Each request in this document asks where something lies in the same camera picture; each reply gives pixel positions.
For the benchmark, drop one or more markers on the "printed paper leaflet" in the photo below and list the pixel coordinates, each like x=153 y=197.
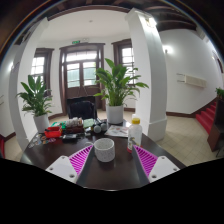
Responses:
x=116 y=131

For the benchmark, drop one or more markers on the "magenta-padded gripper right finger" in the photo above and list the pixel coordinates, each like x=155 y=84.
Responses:
x=161 y=168

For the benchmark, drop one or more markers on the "flat black device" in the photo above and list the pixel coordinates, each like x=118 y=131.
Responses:
x=69 y=137

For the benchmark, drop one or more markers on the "dark wooden double door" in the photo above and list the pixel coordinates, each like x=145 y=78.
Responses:
x=80 y=71

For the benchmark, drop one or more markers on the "small green plant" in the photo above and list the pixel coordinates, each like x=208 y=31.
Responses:
x=220 y=92

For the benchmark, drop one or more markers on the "black chair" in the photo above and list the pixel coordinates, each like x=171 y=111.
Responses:
x=81 y=110

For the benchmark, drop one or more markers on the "dark-framed window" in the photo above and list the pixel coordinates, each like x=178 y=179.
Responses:
x=40 y=68
x=127 y=55

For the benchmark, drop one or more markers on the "red carpeted stairs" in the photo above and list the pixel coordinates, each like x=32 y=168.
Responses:
x=208 y=116
x=1 y=145

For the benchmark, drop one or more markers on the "grey-headed microphone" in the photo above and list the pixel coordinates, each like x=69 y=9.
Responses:
x=104 y=127
x=97 y=129

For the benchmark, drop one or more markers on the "white speckled mug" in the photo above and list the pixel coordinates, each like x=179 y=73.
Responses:
x=105 y=150

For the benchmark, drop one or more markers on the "green notebook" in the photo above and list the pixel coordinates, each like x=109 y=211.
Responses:
x=88 y=123

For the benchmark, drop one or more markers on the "green exit sign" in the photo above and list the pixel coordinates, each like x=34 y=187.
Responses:
x=75 y=42

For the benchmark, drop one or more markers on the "red box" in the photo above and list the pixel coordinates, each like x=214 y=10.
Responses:
x=53 y=132

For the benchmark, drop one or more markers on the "white wall radiator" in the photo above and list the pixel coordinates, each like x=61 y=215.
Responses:
x=194 y=81

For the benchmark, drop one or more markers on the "clear bottle with yellow cap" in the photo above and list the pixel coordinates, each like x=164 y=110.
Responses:
x=135 y=133

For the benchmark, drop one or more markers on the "round wall lamp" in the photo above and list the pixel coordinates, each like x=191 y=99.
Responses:
x=167 y=49

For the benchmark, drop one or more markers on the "flat round red coaster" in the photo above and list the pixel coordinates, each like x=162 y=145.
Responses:
x=128 y=150

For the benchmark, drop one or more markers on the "potted plant in white pot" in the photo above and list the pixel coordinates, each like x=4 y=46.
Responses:
x=116 y=85
x=36 y=100

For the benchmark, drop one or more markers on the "dark wooden cabinet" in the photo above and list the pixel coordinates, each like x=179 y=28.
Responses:
x=217 y=130

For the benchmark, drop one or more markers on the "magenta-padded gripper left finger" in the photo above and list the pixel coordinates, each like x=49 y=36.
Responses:
x=63 y=168

